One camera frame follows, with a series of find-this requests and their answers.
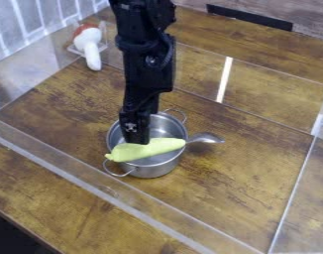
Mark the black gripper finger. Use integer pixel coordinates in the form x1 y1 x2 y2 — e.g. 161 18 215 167
119 111 149 145

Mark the clear acrylic enclosure wall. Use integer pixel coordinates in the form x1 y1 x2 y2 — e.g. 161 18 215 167
0 24 323 254

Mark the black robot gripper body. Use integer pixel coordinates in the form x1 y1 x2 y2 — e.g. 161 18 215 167
108 0 176 112

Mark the small stainless steel pot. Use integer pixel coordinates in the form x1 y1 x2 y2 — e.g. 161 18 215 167
103 109 188 179

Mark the white red toy mushroom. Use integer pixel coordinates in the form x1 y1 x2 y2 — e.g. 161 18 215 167
73 23 101 70

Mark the black bar on table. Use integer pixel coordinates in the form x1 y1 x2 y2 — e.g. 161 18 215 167
207 4 293 32

